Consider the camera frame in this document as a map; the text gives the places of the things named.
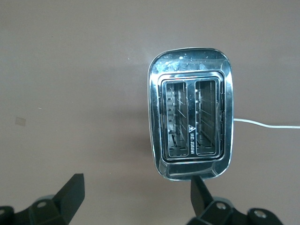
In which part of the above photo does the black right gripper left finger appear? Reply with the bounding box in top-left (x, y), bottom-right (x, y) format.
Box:
top-left (14, 173), bottom-right (85, 225)

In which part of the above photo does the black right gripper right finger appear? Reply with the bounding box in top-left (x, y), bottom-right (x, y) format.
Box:
top-left (189, 177), bottom-right (237, 225)

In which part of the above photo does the white toaster power cord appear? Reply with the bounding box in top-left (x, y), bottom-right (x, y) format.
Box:
top-left (233, 118), bottom-right (300, 129)

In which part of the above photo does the chrome two-slot toaster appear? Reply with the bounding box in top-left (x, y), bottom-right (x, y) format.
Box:
top-left (147, 47), bottom-right (234, 183)

